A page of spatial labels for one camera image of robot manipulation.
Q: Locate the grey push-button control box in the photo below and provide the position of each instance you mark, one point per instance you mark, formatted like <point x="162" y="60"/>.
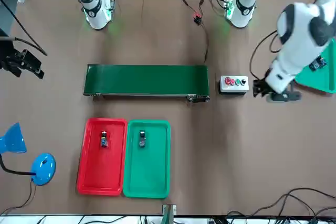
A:
<point x="233" y="87"/>

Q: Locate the green belt conveyor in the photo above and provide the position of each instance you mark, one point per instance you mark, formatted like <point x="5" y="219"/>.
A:
<point x="144" y="79"/>

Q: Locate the red-capped push-button part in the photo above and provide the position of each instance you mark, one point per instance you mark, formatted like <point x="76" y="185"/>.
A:
<point x="104" y="141"/>

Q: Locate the aluminium frame post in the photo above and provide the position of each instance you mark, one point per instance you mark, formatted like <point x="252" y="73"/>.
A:
<point x="168" y="216"/>

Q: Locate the red plastic tray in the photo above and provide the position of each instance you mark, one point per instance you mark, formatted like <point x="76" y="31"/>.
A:
<point x="99" y="171"/>

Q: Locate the blue desk lamp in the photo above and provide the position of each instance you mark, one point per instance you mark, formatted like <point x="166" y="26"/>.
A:
<point x="43" y="169"/>

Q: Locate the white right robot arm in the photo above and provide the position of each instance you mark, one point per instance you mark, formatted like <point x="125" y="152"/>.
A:
<point x="94" y="11"/>

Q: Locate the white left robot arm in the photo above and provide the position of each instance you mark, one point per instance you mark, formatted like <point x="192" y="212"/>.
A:
<point x="296" y="51"/>

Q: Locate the black module with red light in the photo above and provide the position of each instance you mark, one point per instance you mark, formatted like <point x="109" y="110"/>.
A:
<point x="197" y="20"/>

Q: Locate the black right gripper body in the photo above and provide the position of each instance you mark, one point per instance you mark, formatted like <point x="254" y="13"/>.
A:
<point x="11" y="61"/>

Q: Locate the green-capped push-button part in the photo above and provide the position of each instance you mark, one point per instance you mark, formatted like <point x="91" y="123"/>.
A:
<point x="316" y="64"/>
<point x="142" y="141"/>

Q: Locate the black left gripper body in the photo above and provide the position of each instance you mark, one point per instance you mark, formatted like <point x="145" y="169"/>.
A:
<point x="267" y="89"/>

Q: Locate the green plastic tray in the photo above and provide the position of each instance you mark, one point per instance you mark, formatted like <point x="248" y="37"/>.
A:
<point x="320" y="79"/>
<point x="147" y="171"/>

